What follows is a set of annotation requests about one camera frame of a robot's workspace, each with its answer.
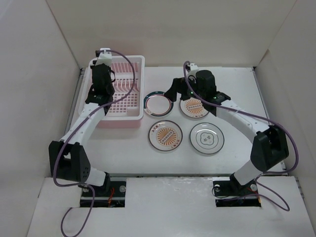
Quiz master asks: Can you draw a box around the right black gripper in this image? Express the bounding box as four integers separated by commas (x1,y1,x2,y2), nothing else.
164,75,205,102

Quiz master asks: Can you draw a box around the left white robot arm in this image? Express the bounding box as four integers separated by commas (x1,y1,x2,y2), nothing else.
48,64,115,196

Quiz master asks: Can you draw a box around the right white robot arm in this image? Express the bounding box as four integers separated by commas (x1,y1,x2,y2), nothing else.
164,70,289,197

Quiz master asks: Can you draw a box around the pink white dish rack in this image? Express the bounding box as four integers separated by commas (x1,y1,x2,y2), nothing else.
78,55,146,129

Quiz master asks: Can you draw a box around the orange sunburst plate upper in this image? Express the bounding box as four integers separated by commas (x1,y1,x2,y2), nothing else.
180,98,209,119

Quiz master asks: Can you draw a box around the orange sunburst plate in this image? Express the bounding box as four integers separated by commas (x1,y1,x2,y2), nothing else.
180,98,209,119
148,120,183,152

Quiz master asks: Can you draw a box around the orange sunburst plate lower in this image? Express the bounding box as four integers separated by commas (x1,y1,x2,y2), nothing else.
148,120,183,152

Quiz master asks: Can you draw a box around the white grey pattern plate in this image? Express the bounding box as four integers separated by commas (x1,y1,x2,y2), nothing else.
190,122,225,155

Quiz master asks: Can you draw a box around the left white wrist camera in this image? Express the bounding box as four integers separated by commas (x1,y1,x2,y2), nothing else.
93,48,112,67

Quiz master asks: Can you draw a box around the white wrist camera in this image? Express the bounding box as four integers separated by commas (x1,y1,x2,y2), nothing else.
185,63,199,77
93,48,112,67

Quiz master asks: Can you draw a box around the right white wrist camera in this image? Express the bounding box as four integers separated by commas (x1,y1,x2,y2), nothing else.
185,63,199,77

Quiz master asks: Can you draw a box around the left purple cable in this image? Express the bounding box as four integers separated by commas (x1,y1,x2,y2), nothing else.
53,49,137,237

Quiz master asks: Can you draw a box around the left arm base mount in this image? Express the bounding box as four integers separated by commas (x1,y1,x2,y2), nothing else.
79,180,126,208

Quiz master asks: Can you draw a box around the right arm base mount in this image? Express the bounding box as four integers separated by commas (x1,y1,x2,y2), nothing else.
212,180,261,207

